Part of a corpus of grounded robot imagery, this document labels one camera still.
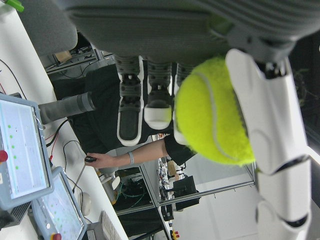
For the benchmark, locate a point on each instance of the gray and white robot hand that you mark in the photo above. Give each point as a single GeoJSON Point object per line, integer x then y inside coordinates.
{"type": "Point", "coordinates": [155, 30]}

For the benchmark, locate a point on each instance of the thin metal rod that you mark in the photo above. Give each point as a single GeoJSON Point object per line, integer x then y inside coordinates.
{"type": "Point", "coordinates": [79, 177]}

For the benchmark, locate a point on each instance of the black equipment box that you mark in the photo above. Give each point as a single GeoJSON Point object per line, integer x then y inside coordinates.
{"type": "Point", "coordinates": [185, 190]}

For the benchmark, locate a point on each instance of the green marker pen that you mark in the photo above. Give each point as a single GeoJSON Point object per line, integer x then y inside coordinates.
{"type": "Point", "coordinates": [15, 4]}

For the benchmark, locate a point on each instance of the person's bare forearm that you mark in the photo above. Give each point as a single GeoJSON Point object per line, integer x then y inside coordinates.
{"type": "Point", "coordinates": [142, 153]}

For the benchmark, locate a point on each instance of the small gray teach pendant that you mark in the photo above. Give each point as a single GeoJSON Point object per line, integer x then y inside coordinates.
{"type": "Point", "coordinates": [60, 210]}

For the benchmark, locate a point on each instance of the person in black shirt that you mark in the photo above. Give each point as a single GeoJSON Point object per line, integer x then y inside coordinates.
{"type": "Point", "coordinates": [102, 105]}

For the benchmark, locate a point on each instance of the light blue wristband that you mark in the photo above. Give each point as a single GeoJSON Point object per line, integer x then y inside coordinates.
{"type": "Point", "coordinates": [131, 158]}

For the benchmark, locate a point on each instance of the large gray teach pendant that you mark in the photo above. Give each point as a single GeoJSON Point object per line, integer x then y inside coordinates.
{"type": "Point", "coordinates": [22, 150]}

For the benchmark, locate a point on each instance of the white computer keyboard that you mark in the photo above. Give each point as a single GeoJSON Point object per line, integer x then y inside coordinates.
{"type": "Point", "coordinates": [110, 227]}

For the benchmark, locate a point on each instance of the person's bare hand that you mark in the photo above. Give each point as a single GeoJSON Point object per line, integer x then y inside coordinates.
{"type": "Point", "coordinates": [103, 161]}

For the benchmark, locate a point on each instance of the yellow-green tennis ball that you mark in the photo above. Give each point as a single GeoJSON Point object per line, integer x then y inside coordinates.
{"type": "Point", "coordinates": [212, 112]}

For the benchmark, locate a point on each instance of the white computer mouse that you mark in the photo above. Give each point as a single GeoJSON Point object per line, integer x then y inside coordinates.
{"type": "Point", "coordinates": [87, 203]}

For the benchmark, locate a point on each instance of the gray fabric padded cover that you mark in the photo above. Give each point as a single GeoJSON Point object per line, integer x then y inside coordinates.
{"type": "Point", "coordinates": [47, 25]}

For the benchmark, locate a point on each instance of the aluminium profile frame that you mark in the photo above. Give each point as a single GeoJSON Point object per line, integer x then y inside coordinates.
{"type": "Point", "coordinates": [200, 192]}

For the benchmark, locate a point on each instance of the brown cardboard box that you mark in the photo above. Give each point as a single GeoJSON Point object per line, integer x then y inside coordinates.
{"type": "Point", "coordinates": [62, 56]}

